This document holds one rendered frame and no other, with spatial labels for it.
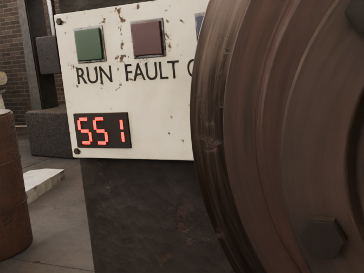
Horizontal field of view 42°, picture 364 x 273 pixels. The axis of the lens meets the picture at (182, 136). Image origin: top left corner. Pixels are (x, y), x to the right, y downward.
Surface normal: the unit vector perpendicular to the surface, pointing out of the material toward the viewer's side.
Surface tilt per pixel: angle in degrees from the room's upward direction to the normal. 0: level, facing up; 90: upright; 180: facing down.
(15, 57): 90
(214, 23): 90
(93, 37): 90
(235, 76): 90
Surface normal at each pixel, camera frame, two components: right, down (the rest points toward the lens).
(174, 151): -0.44, 0.21
